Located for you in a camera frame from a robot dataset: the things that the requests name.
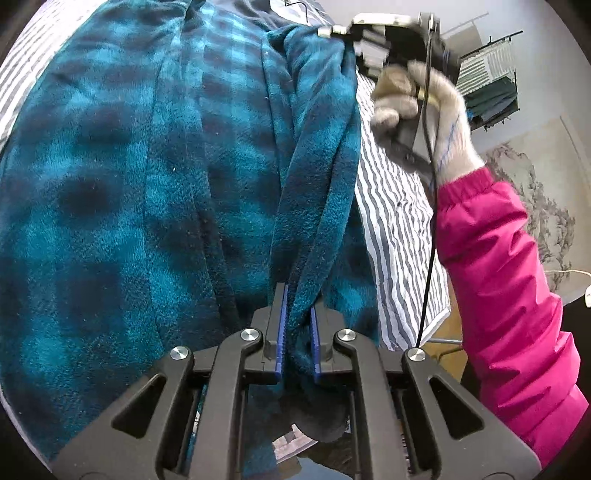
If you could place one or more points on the striped towel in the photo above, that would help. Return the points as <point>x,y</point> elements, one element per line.
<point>485,69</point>

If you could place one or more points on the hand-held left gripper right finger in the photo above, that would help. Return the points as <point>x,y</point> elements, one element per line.
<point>316,344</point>

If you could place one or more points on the dark hanging clothes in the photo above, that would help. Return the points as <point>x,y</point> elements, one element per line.
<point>491,104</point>

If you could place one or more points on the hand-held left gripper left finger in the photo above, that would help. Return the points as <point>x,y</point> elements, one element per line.
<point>279,337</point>

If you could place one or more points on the teal plaid fleece jacket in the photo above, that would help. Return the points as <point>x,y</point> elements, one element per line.
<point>138,207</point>

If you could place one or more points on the person's right hand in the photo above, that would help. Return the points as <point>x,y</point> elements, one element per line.
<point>443,120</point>

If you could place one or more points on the black clothes rack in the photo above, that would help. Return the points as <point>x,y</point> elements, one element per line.
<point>518,92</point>

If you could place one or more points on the person's right forearm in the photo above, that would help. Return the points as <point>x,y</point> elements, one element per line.
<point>503,286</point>

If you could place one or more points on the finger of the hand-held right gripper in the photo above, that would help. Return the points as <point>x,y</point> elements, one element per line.
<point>334,31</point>

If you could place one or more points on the grey striped bed sheet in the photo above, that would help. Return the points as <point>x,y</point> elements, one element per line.
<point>397,230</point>

